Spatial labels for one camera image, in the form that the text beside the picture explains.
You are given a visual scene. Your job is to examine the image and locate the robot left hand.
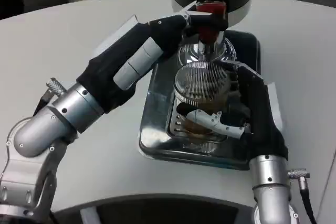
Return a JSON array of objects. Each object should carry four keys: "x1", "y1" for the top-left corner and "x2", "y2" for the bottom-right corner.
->
[{"x1": 76, "y1": 1, "x2": 228, "y2": 114}]

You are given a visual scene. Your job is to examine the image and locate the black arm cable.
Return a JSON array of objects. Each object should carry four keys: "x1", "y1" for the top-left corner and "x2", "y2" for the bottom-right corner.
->
[
  {"x1": 287, "y1": 167, "x2": 319, "y2": 224},
  {"x1": 39, "y1": 77, "x2": 66, "y2": 111}
]

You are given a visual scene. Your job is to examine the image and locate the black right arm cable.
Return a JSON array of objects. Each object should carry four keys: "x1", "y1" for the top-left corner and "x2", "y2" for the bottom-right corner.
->
[{"x1": 287, "y1": 167, "x2": 319, "y2": 224}]

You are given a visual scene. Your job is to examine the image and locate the steel drip tray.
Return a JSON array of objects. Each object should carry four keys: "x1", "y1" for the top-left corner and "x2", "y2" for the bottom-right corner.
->
[{"x1": 138, "y1": 30, "x2": 262, "y2": 172}]

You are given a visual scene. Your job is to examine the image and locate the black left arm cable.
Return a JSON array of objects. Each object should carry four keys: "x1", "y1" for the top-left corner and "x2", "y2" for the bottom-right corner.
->
[{"x1": 39, "y1": 77, "x2": 66, "y2": 111}]

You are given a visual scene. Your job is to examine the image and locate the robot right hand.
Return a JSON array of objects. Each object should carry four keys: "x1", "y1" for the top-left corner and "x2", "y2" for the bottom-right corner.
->
[{"x1": 178, "y1": 60, "x2": 290, "y2": 162}]

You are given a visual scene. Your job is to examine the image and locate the clear ribbed glass cup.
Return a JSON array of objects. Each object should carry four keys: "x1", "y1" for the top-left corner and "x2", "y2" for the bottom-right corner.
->
[{"x1": 174, "y1": 60, "x2": 234, "y2": 142}]

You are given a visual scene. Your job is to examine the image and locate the red tap handle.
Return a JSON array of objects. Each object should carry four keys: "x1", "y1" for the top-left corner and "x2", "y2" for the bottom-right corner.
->
[{"x1": 196, "y1": 1, "x2": 227, "y2": 44}]

